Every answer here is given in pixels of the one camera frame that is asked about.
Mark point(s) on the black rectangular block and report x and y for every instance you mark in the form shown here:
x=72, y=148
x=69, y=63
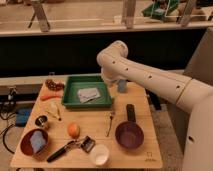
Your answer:
x=130, y=112

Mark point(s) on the white cup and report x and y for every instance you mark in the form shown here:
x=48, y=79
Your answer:
x=99, y=155

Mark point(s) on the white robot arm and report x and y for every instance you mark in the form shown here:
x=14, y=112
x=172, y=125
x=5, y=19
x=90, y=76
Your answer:
x=190, y=95

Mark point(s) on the bunch of dark grapes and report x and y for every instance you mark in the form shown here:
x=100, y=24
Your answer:
x=53, y=86

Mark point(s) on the grey towel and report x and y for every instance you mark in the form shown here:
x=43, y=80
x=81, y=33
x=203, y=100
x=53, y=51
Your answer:
x=88, y=94

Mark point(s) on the blue box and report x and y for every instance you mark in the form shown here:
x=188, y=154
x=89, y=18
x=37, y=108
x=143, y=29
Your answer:
x=22, y=116

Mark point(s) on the purple bowl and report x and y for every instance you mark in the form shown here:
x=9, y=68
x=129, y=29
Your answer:
x=129, y=135

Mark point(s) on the orange carrot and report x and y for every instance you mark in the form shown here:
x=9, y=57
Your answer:
x=49, y=96

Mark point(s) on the small black tin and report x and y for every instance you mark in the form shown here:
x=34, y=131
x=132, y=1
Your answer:
x=42, y=121

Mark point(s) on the green plastic tray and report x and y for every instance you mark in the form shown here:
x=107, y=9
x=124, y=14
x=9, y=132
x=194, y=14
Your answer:
x=70, y=98

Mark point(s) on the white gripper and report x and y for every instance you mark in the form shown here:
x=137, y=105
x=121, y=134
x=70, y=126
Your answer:
x=109, y=77

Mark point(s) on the brown bowl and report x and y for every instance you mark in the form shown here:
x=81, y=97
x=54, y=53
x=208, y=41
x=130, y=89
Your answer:
x=25, y=145

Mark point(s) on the metal fork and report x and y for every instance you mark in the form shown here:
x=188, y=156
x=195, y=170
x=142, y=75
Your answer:
x=111, y=116

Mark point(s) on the black handled peeler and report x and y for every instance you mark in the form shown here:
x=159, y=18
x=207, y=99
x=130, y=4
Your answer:
x=86, y=144

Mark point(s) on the orange fruit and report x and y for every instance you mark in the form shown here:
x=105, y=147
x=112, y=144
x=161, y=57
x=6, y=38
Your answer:
x=73, y=130

